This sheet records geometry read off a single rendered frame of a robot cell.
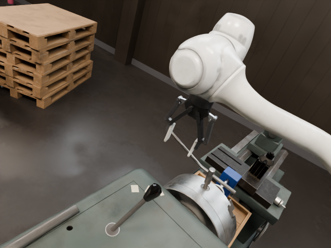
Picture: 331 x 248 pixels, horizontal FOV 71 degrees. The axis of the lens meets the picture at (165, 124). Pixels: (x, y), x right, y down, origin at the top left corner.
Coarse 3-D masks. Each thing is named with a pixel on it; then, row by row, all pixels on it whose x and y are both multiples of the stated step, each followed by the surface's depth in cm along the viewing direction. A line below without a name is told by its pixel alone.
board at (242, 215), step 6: (198, 174) 136; (228, 198) 128; (234, 204) 127; (240, 204) 126; (234, 210) 124; (240, 210) 125; (246, 210) 124; (240, 216) 122; (246, 216) 120; (240, 222) 118; (240, 228) 113; (228, 246) 103
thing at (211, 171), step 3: (210, 168) 78; (213, 168) 78; (210, 171) 77; (213, 171) 77; (207, 174) 78; (210, 174) 77; (213, 174) 77; (207, 177) 78; (210, 177) 78; (204, 180) 80; (207, 180) 79; (210, 180) 79; (204, 183) 81; (207, 183) 79; (204, 186) 81
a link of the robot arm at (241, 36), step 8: (224, 16) 55; (232, 16) 53; (240, 16) 54; (216, 24) 56; (224, 24) 54; (232, 24) 53; (240, 24) 52; (248, 24) 53; (216, 32) 54; (224, 32) 54; (232, 32) 53; (240, 32) 53; (248, 32) 53; (232, 40) 52; (240, 40) 54; (248, 40) 54; (240, 48) 53; (248, 48) 57; (240, 56) 54
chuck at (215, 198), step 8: (184, 176) 89; (192, 176) 87; (200, 176) 87; (168, 184) 87; (184, 184) 83; (192, 184) 82; (200, 184) 83; (200, 192) 79; (208, 192) 80; (216, 192) 81; (208, 200) 77; (216, 200) 79; (224, 200) 81; (216, 208) 77; (224, 208) 79; (224, 216) 77; (232, 216) 82; (224, 224) 76; (232, 224) 80; (232, 232) 81
